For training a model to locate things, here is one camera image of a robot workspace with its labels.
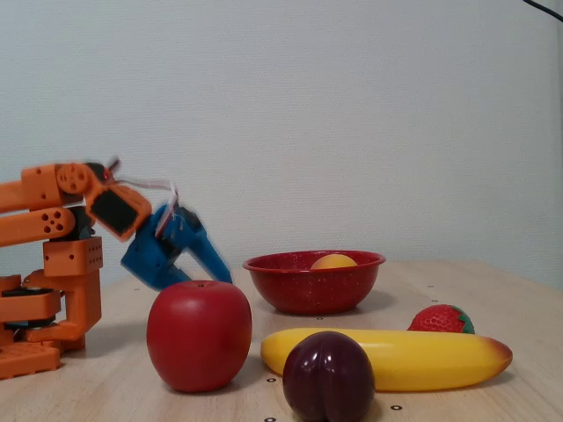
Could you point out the red toy strawberry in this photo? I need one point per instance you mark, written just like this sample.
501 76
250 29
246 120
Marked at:
435 318

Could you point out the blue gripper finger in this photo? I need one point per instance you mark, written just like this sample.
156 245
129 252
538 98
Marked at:
211 255
179 274

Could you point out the blue gripper body with motor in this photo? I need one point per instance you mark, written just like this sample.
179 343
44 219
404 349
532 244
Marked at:
151 259

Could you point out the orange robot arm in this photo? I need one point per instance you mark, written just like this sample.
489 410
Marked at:
39 220

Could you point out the red toy apple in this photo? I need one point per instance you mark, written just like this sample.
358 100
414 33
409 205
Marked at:
200 336

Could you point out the yellow toy banana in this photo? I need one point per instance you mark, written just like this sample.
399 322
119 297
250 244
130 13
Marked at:
422 360

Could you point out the red speckled enamel bowl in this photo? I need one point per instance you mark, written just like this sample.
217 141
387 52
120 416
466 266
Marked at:
314 290

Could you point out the dark purple toy plum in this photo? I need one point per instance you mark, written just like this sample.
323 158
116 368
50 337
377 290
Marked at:
327 378

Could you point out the orange lattice robot base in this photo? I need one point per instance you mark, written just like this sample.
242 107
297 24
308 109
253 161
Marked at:
26 358

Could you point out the yellow orange toy peach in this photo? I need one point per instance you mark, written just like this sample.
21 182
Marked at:
333 262

